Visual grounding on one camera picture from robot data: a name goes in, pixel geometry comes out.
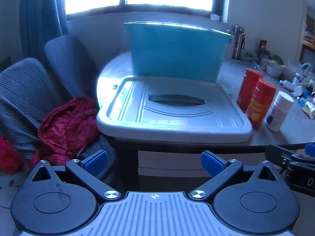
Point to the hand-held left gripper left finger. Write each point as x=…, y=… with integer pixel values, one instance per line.
x=96, y=163

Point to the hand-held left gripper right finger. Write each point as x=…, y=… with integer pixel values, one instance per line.
x=211, y=163

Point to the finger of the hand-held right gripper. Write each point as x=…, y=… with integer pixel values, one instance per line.
x=310, y=150
x=280, y=152

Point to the white plastic bottle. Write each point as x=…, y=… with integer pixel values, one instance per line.
x=279, y=110

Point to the orange plastic bottle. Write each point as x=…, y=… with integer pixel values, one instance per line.
x=262, y=103
x=247, y=88

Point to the blue plastic storage bin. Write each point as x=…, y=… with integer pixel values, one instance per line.
x=172, y=51

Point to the red puffer jacket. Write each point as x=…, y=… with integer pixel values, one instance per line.
x=66, y=130

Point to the pile of small toiletries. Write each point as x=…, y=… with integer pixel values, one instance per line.
x=302, y=91

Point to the white bowl green lid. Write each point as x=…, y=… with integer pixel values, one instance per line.
x=275, y=68

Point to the red plastic bag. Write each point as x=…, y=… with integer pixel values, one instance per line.
x=8, y=154

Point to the white printed cushion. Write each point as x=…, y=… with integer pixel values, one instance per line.
x=9, y=194

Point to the grey textured fabric chair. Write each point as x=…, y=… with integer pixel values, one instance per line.
x=24, y=91
x=71, y=61

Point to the red carton box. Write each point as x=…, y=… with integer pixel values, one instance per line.
x=262, y=48

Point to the pink water bottle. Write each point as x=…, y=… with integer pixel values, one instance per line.
x=229, y=49

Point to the stainless steel thermos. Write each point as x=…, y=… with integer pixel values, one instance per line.
x=239, y=41

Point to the wooden shelf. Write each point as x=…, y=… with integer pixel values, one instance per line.
x=308, y=29

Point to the small white sill device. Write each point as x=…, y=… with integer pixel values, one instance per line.
x=215, y=17

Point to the teal curtain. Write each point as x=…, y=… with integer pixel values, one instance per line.
x=41, y=17

